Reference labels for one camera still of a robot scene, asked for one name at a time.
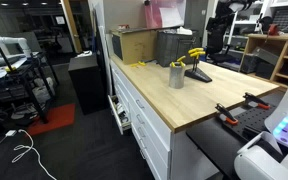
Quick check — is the open white drawer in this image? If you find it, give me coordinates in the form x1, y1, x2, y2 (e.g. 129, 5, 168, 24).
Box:
107, 94, 133, 136

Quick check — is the black hex key stand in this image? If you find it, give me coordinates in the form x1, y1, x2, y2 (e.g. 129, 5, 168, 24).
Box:
184, 66, 213, 84

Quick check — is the black metal cart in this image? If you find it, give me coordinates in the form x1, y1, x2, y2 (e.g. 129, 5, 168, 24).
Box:
0, 51, 60, 135

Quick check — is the black low box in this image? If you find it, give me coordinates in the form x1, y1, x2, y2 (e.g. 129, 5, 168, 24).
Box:
255, 61, 276, 80

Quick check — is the black floor cabinet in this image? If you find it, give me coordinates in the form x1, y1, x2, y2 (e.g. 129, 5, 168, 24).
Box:
67, 53, 110, 116

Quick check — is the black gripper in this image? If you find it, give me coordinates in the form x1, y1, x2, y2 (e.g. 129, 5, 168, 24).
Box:
206, 1, 238, 42

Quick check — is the yellow T-handle hex key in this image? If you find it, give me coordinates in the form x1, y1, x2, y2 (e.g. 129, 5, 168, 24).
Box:
190, 50, 206, 72
187, 47, 205, 72

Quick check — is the white drawer cabinet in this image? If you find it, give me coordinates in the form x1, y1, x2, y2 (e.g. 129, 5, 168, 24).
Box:
109, 59, 220, 180

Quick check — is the large yellow handle hex key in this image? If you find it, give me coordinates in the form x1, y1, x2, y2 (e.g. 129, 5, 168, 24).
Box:
176, 55, 187, 68

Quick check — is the wooden door frame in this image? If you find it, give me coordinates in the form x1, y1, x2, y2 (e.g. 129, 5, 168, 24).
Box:
60, 0, 84, 55

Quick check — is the grey box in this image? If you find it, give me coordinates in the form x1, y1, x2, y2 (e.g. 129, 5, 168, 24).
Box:
251, 46, 281, 67

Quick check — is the dark flat board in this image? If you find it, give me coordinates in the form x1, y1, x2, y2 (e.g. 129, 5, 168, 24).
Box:
110, 25, 182, 35

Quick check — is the wooden shelf unit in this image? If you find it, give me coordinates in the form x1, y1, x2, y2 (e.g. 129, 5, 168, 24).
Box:
238, 33, 288, 90

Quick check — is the grey metal cylinder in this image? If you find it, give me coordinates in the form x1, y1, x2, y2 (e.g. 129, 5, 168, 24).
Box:
168, 63, 186, 90

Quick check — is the pink plastic bag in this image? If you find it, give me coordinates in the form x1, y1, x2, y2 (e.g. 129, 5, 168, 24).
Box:
144, 0, 187, 30

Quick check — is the grey storage bin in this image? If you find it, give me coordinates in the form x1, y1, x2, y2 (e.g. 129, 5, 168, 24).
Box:
155, 29, 201, 68

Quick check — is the red floor mat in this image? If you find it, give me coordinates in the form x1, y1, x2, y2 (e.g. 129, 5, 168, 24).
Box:
26, 102, 77, 137

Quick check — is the red tool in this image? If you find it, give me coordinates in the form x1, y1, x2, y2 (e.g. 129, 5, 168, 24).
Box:
266, 23, 280, 37

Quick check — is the black square box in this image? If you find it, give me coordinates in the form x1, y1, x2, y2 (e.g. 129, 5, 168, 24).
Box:
240, 53, 259, 75

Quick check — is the white cable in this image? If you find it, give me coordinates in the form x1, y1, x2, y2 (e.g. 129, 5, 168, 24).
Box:
0, 128, 57, 180

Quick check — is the brown cardboard box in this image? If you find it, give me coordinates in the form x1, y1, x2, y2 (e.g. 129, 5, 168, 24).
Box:
110, 29, 159, 66

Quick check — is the black orange bar clamp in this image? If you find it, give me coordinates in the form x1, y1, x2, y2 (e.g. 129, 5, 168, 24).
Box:
242, 92, 271, 111
214, 102, 240, 127

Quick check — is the white paper sheet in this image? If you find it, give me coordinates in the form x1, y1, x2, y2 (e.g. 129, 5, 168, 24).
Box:
159, 6, 184, 29

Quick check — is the white plastic bag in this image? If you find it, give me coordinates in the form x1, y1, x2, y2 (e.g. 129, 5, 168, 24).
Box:
31, 77, 56, 105

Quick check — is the black office chair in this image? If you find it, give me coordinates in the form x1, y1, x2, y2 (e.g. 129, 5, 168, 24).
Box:
205, 29, 239, 66

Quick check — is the white item on cabinet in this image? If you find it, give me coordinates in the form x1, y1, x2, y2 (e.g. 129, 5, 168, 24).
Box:
75, 50, 94, 59

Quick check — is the white cloth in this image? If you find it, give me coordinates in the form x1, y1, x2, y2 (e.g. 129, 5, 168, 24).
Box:
176, 26, 194, 36

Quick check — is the white power adapter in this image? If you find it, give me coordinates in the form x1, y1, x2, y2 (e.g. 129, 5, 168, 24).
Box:
5, 129, 18, 138

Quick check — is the white shelf rack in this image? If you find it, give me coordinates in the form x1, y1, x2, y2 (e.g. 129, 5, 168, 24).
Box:
232, 0, 272, 55

